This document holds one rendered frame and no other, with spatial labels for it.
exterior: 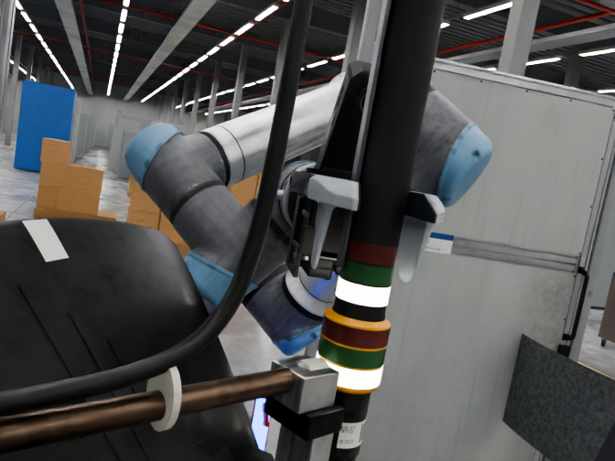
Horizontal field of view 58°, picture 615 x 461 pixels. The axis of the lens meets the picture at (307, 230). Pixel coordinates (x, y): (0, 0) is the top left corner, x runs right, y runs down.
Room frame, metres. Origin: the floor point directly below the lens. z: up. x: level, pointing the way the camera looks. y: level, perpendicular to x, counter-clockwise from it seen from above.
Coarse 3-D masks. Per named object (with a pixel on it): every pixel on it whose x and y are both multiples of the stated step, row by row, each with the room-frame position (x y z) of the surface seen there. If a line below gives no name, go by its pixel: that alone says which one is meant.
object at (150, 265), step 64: (0, 256) 0.31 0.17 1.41; (128, 256) 0.38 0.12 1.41; (0, 320) 0.29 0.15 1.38; (64, 320) 0.31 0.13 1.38; (128, 320) 0.34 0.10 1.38; (192, 320) 0.38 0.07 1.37; (0, 384) 0.27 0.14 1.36; (64, 448) 0.27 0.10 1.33; (128, 448) 0.28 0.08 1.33; (192, 448) 0.30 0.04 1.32; (256, 448) 0.33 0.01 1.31
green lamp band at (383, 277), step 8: (344, 264) 0.34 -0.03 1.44; (352, 264) 0.33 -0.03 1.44; (360, 264) 0.33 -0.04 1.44; (344, 272) 0.34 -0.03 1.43; (352, 272) 0.33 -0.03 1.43; (360, 272) 0.33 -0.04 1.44; (368, 272) 0.33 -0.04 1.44; (376, 272) 0.33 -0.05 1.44; (384, 272) 0.33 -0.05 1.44; (392, 272) 0.34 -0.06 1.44; (352, 280) 0.33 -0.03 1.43; (360, 280) 0.33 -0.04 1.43; (368, 280) 0.33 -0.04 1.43; (376, 280) 0.33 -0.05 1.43; (384, 280) 0.33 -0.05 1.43
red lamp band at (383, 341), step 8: (328, 320) 0.34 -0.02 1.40; (328, 328) 0.34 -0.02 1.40; (336, 328) 0.33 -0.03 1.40; (344, 328) 0.33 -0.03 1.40; (352, 328) 0.33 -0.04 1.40; (328, 336) 0.33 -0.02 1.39; (336, 336) 0.33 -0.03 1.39; (344, 336) 0.33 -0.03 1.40; (352, 336) 0.33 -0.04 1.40; (360, 336) 0.33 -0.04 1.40; (368, 336) 0.33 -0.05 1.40; (376, 336) 0.33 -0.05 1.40; (384, 336) 0.33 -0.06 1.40; (344, 344) 0.33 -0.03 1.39; (352, 344) 0.33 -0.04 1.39; (360, 344) 0.33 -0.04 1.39; (368, 344) 0.33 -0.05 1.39; (376, 344) 0.33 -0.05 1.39; (384, 344) 0.34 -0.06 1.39
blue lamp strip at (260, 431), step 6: (258, 402) 0.68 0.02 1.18; (258, 408) 0.68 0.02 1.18; (258, 414) 0.68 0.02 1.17; (258, 420) 0.68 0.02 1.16; (252, 426) 0.68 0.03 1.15; (258, 426) 0.68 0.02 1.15; (264, 426) 0.69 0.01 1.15; (258, 432) 0.68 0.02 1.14; (264, 432) 0.69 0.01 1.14; (258, 438) 0.68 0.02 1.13; (264, 438) 0.69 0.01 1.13; (258, 444) 0.68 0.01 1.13; (264, 444) 0.69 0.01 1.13
